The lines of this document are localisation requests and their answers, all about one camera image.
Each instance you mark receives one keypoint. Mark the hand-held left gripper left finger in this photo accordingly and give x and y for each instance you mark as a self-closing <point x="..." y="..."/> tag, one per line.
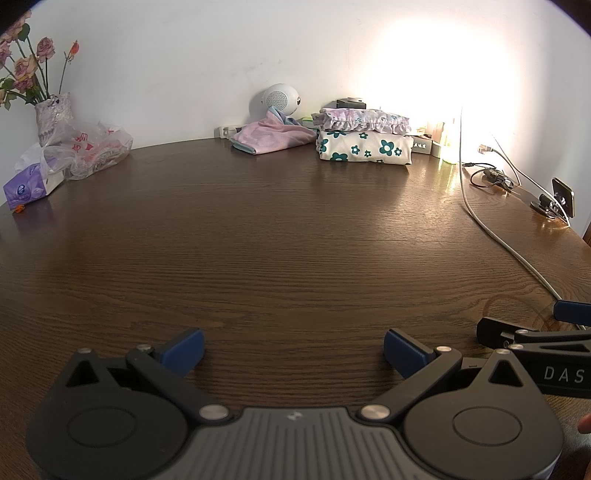
<point x="182" y="353"/>

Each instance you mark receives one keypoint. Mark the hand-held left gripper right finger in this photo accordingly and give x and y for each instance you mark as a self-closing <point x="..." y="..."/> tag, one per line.
<point x="406" y="353"/>

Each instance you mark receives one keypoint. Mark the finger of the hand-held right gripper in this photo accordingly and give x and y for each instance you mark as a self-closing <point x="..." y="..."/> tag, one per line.
<point x="496" y="331"/>
<point x="572" y="311"/>

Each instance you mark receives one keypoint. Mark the pink and blue tank top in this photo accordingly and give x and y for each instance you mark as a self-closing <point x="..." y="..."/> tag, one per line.
<point x="272" y="136"/>

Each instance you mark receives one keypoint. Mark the person's right hand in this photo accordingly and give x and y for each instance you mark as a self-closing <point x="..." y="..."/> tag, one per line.
<point x="586" y="424"/>

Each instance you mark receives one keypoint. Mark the black phone holder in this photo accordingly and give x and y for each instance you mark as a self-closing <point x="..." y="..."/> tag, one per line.
<point x="547" y="205"/>

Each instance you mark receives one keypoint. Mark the green bottle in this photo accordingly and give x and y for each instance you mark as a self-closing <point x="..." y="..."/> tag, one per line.
<point x="450" y="147"/>

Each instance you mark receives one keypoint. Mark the small white holder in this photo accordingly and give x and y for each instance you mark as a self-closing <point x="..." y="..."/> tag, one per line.
<point x="437" y="148"/>

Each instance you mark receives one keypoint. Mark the black book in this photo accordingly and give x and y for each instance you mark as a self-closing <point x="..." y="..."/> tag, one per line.
<point x="421" y="146"/>

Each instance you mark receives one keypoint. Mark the folded white floral cloth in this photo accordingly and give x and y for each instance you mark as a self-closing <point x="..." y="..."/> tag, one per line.
<point x="360" y="147"/>

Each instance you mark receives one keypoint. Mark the clear plastic bag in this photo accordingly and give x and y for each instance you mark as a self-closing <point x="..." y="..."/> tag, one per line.
<point x="92" y="152"/>

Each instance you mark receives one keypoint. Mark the large purple tissue pack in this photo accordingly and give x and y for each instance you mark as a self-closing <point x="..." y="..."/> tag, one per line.
<point x="27" y="184"/>

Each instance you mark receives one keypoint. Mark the folded purple ruffled cloth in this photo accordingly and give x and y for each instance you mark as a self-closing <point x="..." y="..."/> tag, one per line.
<point x="360" y="120"/>

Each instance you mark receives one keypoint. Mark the pale green box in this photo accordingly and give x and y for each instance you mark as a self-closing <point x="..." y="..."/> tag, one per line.
<point x="308" y="122"/>

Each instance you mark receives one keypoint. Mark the small grey box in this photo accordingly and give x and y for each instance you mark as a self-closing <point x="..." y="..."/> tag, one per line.
<point x="351" y="102"/>

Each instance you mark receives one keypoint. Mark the patterned flower vase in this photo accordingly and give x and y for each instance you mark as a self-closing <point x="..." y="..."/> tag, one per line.
<point x="53" y="117"/>

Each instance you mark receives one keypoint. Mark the white round speaker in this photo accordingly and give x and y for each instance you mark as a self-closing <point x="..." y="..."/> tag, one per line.
<point x="279" y="98"/>

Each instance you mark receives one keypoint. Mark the dried pink roses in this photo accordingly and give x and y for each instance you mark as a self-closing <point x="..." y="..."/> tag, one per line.
<point x="23" y="69"/>

